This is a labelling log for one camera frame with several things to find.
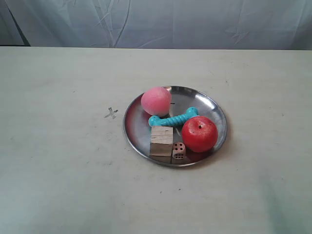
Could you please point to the pink peach ball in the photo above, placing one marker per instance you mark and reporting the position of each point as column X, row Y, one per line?
column 156, row 101

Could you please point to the round silver metal plate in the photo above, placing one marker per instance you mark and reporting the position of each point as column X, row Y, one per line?
column 138, row 131

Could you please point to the small wooden die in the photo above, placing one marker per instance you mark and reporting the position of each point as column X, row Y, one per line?
column 179, row 151

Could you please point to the light wooden cube block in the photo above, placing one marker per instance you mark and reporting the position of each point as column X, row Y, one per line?
column 161, row 141

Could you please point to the red toy apple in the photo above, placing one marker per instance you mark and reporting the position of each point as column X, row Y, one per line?
column 199, row 134

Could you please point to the pale blue backdrop curtain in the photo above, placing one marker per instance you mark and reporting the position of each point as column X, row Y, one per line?
column 165, row 24

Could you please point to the teal rubber bone toy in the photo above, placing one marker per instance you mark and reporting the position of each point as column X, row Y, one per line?
column 173, row 121

